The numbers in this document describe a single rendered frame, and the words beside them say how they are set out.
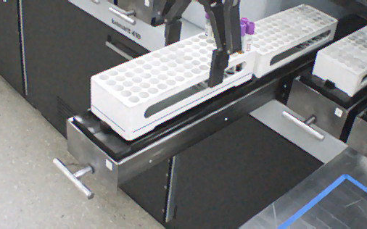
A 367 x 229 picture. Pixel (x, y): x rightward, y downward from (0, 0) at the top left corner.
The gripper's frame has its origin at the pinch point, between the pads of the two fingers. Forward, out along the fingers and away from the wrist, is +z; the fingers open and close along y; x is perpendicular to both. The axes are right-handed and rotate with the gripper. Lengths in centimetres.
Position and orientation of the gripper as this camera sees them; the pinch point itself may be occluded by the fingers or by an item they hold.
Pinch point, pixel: (193, 59)
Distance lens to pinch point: 87.1
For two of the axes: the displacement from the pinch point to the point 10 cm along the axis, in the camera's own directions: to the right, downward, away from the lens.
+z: -1.0, 8.0, 5.9
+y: 7.0, 4.8, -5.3
